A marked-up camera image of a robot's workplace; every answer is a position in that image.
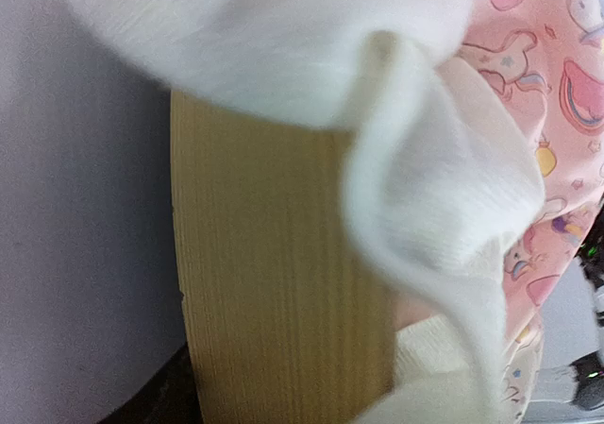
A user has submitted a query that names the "wooden pet bed frame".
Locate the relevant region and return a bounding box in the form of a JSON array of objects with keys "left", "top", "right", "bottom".
[{"left": 171, "top": 92, "right": 394, "bottom": 423}]

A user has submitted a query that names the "pink unicorn print blanket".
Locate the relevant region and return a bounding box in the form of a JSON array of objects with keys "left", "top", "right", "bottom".
[{"left": 67, "top": 0, "right": 603, "bottom": 423}]

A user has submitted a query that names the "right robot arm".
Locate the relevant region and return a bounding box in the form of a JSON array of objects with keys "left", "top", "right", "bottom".
[{"left": 571, "top": 241, "right": 603, "bottom": 412}]

